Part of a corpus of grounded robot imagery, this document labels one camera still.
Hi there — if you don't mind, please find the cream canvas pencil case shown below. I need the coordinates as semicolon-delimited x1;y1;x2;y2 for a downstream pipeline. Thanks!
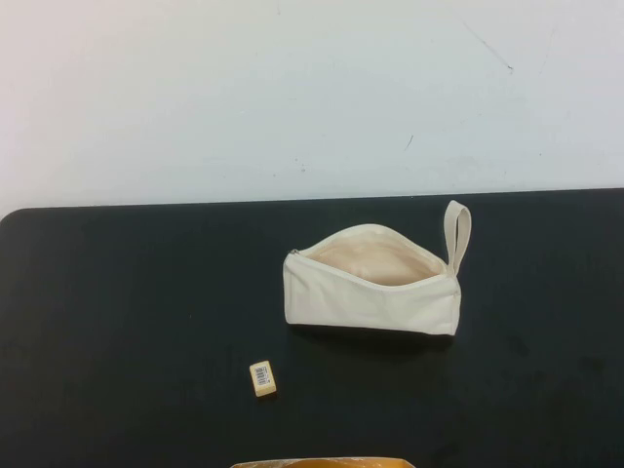
282;199;473;338

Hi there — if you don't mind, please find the small cream eraser with barcode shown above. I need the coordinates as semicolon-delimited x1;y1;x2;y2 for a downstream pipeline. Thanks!
249;360;278;399

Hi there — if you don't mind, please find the yellow-orange curved object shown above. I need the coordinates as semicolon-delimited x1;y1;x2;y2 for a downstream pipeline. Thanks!
229;456;413;468

